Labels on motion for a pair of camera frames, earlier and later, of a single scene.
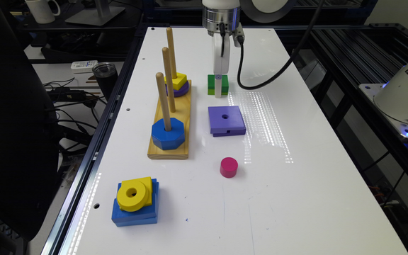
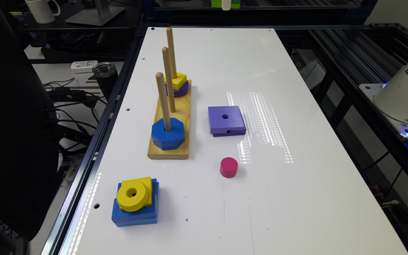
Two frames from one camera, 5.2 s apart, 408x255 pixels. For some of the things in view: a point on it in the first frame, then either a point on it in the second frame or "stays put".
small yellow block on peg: [178, 81] stays put
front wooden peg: [163, 101] stays put
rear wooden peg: [171, 52] stays put
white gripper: [221, 64] to [226, 5]
